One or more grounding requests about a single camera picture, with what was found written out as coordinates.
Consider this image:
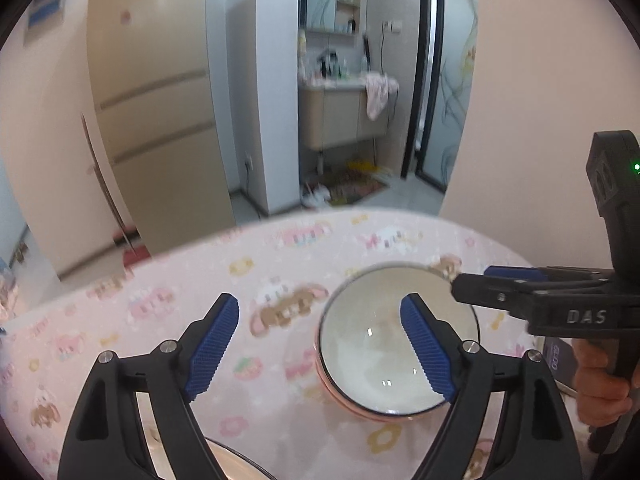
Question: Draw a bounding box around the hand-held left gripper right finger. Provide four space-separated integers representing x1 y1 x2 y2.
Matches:
399 292 583 480

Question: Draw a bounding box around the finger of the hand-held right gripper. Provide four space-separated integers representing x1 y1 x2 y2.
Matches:
451 271 538 322
482 265 616 293

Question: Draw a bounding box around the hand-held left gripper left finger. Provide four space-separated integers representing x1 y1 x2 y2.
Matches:
57 292 241 480

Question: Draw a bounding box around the pink patterned bowl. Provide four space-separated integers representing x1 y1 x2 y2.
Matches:
314 350 453 423
316 264 482 418

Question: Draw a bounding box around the white plate with cartoon print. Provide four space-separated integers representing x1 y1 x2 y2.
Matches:
137 390 286 480

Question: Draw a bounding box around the person's right hand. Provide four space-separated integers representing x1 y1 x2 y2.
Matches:
571 337 635 428

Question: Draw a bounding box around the pink cartoon printed tablecloth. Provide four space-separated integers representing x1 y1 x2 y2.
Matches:
0 208 601 480

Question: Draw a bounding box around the red dustpan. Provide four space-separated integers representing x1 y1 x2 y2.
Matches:
112 230 151 266

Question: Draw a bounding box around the colourful floor mat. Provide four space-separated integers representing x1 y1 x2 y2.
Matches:
320 160 391 206

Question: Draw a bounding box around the beige refrigerator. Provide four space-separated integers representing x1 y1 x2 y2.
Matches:
86 0 236 258

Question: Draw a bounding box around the black framed glass door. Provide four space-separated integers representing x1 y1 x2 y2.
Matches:
402 0 478 193

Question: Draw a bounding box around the broom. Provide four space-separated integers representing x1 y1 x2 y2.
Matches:
80 112 136 251

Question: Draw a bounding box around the pale pink towel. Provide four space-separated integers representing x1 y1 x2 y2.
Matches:
364 72 400 122

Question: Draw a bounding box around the beige vanity cabinet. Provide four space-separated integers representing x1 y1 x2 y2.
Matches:
298 82 388 151

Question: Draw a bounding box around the mirror cabinet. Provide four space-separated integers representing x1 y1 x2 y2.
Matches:
302 0 362 36

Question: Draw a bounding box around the grey wall panel box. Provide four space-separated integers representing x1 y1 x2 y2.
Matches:
25 0 68 46

